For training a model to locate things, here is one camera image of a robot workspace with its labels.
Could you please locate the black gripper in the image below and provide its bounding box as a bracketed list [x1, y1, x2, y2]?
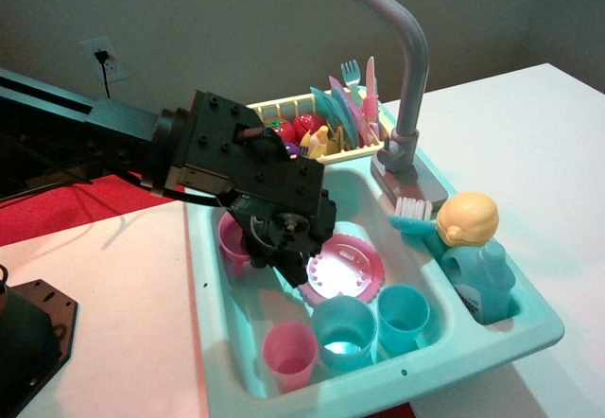
[240, 214, 326, 287]

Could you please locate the pink cup with handle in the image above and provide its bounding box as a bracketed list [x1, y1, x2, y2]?
[218, 213, 251, 276]

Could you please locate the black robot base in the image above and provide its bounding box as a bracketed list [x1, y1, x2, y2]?
[1, 267, 78, 417]

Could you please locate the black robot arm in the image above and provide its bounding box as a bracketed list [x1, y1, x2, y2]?
[1, 70, 337, 287]

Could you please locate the small pink cup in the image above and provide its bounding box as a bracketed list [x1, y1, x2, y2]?
[262, 322, 319, 392]

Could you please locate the large teal cup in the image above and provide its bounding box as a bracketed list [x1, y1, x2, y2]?
[311, 295, 377, 374]

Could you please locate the teal toy sink unit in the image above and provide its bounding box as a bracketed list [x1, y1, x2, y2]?
[186, 157, 564, 417]

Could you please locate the small teal cup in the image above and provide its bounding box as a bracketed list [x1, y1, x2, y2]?
[377, 284, 430, 356]

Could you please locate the pink toy plate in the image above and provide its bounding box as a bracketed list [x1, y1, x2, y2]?
[299, 234, 385, 306]

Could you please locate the purple toy fruit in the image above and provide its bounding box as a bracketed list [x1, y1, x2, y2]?
[285, 142, 301, 160]

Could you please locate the yellow toy banana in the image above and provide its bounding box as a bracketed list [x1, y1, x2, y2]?
[299, 125, 339, 159]

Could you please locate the red toy tomato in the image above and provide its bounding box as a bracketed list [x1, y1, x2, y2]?
[264, 117, 298, 145]

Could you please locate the red toy apple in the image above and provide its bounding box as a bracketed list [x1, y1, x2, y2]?
[292, 113, 326, 143]

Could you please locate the yellow dish rack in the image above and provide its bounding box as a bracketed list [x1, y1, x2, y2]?
[250, 91, 383, 164]

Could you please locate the teal dish brush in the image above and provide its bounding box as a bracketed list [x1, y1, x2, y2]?
[389, 197, 436, 236]

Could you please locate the blue toy plate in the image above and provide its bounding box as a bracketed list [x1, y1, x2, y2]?
[331, 84, 364, 148]

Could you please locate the grey toy faucet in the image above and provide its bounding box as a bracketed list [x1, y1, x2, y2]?
[355, 0, 448, 211]

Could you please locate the teal toy plate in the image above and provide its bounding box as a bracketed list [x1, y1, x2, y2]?
[310, 87, 344, 131]

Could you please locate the teal bottle yellow cap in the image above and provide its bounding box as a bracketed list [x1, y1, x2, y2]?
[436, 191, 516, 325]

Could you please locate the red cloth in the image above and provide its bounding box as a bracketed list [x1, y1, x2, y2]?
[1, 176, 177, 246]

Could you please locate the teal toy fork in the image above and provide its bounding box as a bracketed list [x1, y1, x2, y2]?
[340, 60, 361, 96]

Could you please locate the pink toy knife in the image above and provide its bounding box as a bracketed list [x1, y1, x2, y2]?
[362, 56, 379, 123]

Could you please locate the white wall outlet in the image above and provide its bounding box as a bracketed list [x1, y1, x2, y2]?
[79, 36, 129, 82]

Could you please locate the black power cable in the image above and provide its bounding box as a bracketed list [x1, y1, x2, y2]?
[75, 48, 129, 230]

